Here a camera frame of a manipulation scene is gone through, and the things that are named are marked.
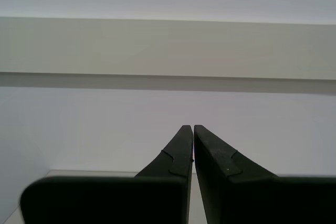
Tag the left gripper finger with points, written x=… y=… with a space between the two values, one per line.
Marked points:
x=110 y=200
x=262 y=200

